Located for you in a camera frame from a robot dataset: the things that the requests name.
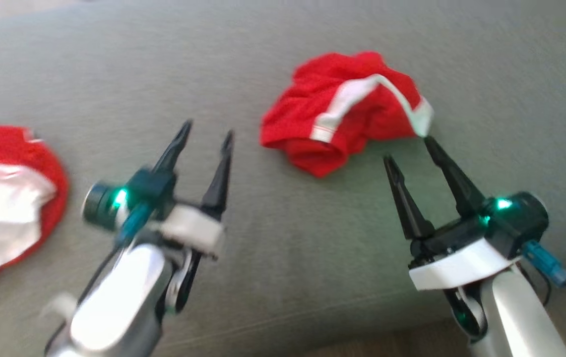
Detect wide grey sofa seat cushion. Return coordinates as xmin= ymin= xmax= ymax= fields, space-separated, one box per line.
xmin=0 ymin=0 xmax=566 ymax=357

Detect red shorts with white trim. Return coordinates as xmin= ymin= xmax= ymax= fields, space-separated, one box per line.
xmin=259 ymin=51 xmax=435 ymax=178

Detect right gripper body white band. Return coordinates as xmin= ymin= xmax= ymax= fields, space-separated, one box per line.
xmin=408 ymin=213 xmax=522 ymax=293

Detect right camera cable blue plug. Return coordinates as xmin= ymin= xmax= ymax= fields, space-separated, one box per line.
xmin=522 ymin=240 xmax=566 ymax=303

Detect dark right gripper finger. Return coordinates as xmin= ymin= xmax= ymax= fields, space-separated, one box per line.
xmin=424 ymin=136 xmax=487 ymax=218
xmin=383 ymin=155 xmax=436 ymax=242

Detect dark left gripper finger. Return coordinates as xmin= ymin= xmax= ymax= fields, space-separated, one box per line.
xmin=151 ymin=119 xmax=194 ymax=175
xmin=199 ymin=129 xmax=235 ymax=221

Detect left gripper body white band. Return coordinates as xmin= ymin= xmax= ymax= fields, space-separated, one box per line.
xmin=156 ymin=202 xmax=225 ymax=259

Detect red and white jersey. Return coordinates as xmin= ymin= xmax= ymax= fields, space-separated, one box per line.
xmin=0 ymin=125 xmax=70 ymax=299

